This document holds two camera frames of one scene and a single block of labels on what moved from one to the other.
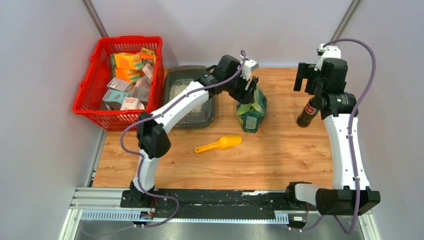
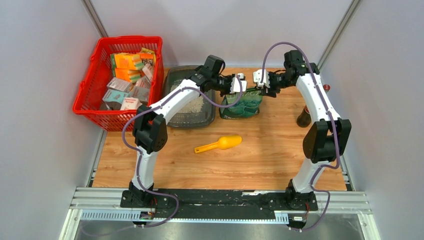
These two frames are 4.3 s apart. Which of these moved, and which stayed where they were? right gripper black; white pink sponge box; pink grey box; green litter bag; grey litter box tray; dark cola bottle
Moved: right gripper black; green litter bag
Stayed: grey litter box tray; pink grey box; white pink sponge box; dark cola bottle
